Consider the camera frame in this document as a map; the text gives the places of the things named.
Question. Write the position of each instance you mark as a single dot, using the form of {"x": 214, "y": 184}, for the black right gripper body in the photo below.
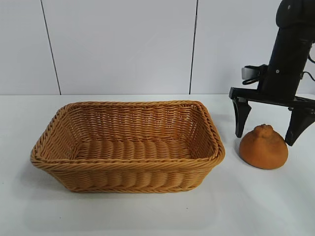
{"x": 285, "y": 64}

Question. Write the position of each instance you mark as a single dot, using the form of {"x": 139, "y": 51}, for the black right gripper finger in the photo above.
{"x": 241, "y": 115}
{"x": 297, "y": 125}

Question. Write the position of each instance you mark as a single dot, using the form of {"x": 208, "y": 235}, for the orange-brown round bread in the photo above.
{"x": 263, "y": 150}

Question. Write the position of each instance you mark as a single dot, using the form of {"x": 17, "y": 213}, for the woven wicker basket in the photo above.
{"x": 128, "y": 162}

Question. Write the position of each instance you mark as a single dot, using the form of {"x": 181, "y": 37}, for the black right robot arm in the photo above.
{"x": 295, "y": 12}

